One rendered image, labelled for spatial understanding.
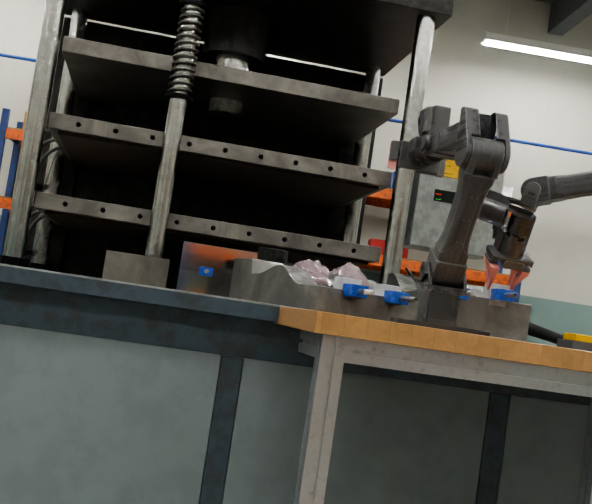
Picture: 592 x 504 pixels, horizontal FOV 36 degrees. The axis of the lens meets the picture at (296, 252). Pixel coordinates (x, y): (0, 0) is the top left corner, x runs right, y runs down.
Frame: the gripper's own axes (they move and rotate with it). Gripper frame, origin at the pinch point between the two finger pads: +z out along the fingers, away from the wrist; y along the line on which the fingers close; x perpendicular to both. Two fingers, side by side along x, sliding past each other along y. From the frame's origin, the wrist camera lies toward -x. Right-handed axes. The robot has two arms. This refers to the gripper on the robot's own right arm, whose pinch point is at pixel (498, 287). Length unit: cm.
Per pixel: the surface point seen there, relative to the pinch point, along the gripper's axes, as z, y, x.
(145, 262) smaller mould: 12, 83, -7
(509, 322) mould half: 6.2, -3.2, 5.4
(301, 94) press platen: -10, 42, -100
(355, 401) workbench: 25.7, 31.7, 18.1
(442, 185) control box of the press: 9, -10, -92
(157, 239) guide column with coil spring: 34, 81, -67
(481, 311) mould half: 4.8, 4.1, 4.6
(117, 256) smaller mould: 11, 90, -7
